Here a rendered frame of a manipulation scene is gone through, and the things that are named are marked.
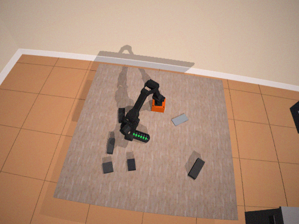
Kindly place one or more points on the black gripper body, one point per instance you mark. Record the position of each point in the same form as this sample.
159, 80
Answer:
130, 136

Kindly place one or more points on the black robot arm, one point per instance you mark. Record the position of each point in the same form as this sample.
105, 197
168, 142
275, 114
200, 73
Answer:
133, 114

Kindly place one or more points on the dark grey controller unit with label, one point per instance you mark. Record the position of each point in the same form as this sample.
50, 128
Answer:
141, 136

